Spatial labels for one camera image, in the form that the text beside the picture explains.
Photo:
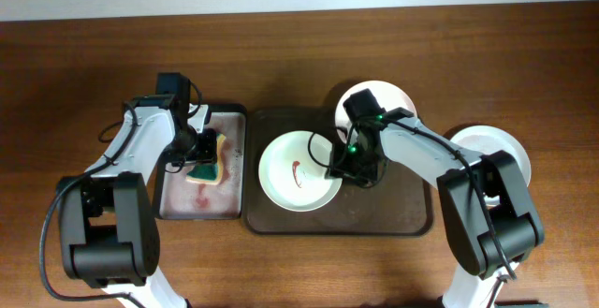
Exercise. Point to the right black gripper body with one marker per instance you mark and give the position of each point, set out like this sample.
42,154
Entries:
354,163

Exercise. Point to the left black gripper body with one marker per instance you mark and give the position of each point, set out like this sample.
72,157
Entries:
205,147

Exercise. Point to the small wet sponge tray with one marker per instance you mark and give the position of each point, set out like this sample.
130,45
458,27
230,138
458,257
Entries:
184,194

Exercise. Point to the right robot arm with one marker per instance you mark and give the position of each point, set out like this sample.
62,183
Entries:
491,222

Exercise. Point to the pink plate with red stain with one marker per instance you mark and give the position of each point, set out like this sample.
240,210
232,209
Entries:
387,95

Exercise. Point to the large brown serving tray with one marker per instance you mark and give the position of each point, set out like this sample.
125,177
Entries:
400,205

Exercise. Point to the cream plate with red stain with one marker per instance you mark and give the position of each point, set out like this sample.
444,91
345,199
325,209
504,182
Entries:
292,171

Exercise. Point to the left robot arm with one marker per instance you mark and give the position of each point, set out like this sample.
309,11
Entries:
108,234

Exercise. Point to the light blue plate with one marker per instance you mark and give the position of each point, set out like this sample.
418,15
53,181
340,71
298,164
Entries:
488,139

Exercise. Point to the green yellow sponge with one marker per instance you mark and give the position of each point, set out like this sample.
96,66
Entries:
208,170

